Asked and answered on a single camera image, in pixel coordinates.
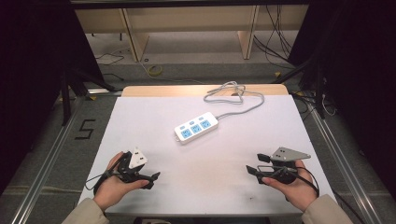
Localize grey power strip cable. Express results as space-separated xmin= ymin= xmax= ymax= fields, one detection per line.
xmin=203 ymin=80 xmax=266 ymax=121

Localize wooden shelf unit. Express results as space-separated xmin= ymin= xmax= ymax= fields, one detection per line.
xmin=74 ymin=4 xmax=310 ymax=63

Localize thin black floor cable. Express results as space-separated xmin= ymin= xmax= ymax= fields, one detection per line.
xmin=94 ymin=49 xmax=126 ymax=67

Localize dark curtain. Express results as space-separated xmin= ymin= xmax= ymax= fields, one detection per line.
xmin=288 ymin=0 xmax=396 ymax=200
xmin=0 ymin=0 xmax=106 ymax=195

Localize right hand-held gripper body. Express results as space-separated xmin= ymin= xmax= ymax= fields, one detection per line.
xmin=258 ymin=147 xmax=312 ymax=185

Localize aluminium floor rail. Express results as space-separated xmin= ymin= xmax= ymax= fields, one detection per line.
xmin=306 ymin=98 xmax=385 ymax=224
xmin=10 ymin=92 xmax=86 ymax=224

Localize white power strip blue sockets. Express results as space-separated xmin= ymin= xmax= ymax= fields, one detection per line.
xmin=174 ymin=111 xmax=219 ymax=146

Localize bundle of black cables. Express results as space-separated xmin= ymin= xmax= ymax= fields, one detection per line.
xmin=252 ymin=4 xmax=297 ymax=70

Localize black metal stand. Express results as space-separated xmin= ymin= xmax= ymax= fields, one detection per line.
xmin=272 ymin=54 xmax=328 ymax=120
xmin=59 ymin=66 xmax=118 ymax=127

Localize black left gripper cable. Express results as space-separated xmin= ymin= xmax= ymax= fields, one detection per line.
xmin=84 ymin=168 xmax=126 ymax=196

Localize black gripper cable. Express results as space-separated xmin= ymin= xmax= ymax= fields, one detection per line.
xmin=84 ymin=168 xmax=126 ymax=196
xmin=292 ymin=166 xmax=321 ymax=199

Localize person's left hand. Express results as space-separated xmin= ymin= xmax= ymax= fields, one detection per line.
xmin=92 ymin=151 xmax=150 ymax=213

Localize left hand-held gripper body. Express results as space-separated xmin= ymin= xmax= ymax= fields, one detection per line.
xmin=117 ymin=147 xmax=149 ymax=184

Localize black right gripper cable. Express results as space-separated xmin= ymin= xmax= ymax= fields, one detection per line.
xmin=292 ymin=166 xmax=321 ymax=199

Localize person's right hand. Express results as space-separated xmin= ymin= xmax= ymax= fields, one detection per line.
xmin=261 ymin=160 xmax=319 ymax=214

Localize yellow tape roll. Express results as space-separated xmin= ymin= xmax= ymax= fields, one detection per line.
xmin=147 ymin=63 xmax=163 ymax=77

